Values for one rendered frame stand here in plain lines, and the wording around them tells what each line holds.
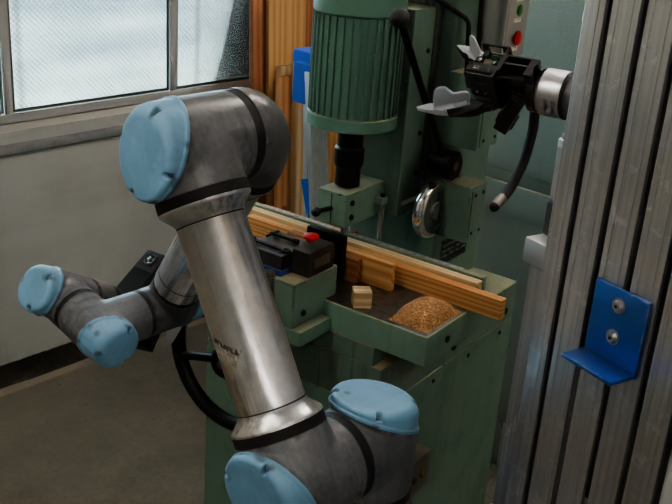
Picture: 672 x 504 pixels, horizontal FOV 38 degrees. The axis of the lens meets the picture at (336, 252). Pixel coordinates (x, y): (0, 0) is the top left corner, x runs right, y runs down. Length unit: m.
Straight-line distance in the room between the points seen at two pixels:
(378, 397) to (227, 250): 0.28
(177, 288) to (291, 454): 0.40
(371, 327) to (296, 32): 1.84
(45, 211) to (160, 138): 2.08
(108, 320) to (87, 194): 1.84
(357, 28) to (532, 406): 0.84
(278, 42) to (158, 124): 2.31
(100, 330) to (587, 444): 0.68
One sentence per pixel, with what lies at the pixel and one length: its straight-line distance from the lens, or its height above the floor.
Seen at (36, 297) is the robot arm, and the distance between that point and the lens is 1.48.
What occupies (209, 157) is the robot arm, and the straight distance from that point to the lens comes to 1.12.
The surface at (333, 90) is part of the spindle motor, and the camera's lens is 1.81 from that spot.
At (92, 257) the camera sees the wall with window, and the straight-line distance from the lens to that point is 3.33.
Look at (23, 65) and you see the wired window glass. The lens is 3.11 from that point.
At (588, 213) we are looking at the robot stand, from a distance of 1.08.
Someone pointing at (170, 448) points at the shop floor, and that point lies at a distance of 3.01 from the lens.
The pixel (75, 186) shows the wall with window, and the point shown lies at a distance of 3.21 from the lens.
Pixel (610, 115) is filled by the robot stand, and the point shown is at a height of 1.45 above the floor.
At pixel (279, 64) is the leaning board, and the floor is 1.00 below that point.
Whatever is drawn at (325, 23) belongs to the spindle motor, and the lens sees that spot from 1.81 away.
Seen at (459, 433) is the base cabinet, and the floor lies 0.48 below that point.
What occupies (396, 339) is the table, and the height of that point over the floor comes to 0.87.
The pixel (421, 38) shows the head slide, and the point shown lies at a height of 1.36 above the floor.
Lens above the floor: 1.68
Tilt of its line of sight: 22 degrees down
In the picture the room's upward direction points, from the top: 4 degrees clockwise
